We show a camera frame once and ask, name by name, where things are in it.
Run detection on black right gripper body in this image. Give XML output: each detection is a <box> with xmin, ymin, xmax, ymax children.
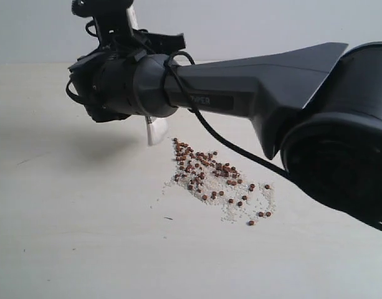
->
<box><xmin>84</xmin><ymin>9</ymin><xmax>186</xmax><ymax>62</ymax></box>

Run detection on white wide paint brush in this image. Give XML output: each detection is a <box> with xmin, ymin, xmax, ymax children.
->
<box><xmin>127</xmin><ymin>5</ymin><xmax>168</xmax><ymax>146</ymax></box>

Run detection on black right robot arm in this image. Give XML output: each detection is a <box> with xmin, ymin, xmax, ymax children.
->
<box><xmin>66</xmin><ymin>1</ymin><xmax>382</xmax><ymax>231</ymax></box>

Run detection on scattered rice and brown pellets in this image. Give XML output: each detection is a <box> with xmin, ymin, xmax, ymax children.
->
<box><xmin>161</xmin><ymin>137</ymin><xmax>276</xmax><ymax>226</ymax></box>

